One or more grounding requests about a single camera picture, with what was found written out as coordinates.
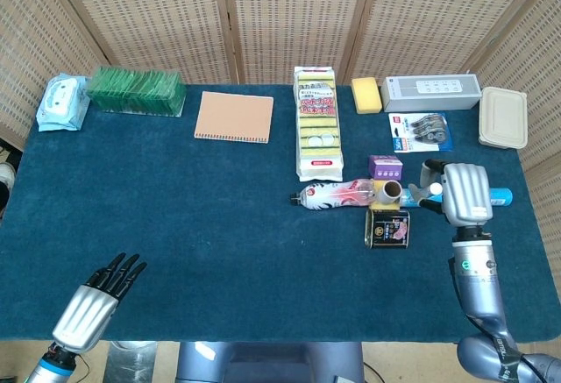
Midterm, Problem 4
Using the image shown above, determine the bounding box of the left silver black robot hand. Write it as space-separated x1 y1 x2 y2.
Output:
51 252 149 355

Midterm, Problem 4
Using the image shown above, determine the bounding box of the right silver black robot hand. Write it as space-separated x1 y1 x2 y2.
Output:
408 159 494 228

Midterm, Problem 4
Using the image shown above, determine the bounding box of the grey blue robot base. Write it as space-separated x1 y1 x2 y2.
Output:
174 341 366 383

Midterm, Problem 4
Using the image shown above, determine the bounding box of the blue cylindrical roll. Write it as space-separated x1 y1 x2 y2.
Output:
399 185 515 209

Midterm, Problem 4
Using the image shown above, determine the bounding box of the shiny metal stand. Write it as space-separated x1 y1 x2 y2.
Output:
103 341 159 383

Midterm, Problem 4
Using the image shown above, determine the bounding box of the correction tape blister pack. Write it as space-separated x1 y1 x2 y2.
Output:
387 111 456 155

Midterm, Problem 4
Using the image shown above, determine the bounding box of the small yellow block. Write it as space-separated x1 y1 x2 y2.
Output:
370 180 402 211

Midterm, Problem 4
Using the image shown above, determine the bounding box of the beige lidded food container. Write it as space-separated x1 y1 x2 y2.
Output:
477 86 529 151

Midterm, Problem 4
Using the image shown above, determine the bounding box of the small purple box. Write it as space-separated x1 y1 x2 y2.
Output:
367 154 404 181

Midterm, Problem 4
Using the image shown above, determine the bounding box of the black gold meat can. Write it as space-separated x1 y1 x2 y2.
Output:
364 207 412 250

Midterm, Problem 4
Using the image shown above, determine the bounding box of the white rectangular carton box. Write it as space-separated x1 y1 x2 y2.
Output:
380 74 483 114

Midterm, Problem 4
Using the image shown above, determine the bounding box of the white red plastic drink bottle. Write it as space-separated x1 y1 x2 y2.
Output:
288 176 381 210

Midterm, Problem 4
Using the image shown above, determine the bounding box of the yellow sponge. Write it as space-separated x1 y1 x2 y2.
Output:
351 76 383 115

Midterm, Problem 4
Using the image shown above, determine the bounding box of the blue velvet tablecloth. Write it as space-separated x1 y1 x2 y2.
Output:
0 83 561 343

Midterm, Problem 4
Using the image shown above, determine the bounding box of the white shoe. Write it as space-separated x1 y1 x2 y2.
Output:
0 161 18 202

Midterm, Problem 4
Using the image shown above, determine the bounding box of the yellow green sponge multipack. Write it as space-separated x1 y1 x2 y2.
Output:
293 66 345 183

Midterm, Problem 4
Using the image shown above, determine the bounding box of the light blue wet wipes pack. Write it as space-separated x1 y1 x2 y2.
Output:
36 72 92 133

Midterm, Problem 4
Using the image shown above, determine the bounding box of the clear box of green packets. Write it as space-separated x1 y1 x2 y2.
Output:
84 66 188 118

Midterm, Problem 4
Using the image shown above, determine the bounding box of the brown spiral notebook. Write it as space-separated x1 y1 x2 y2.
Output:
193 90 275 145

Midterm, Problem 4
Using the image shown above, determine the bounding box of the woven bamboo folding screen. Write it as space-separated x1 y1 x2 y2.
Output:
0 0 561 270

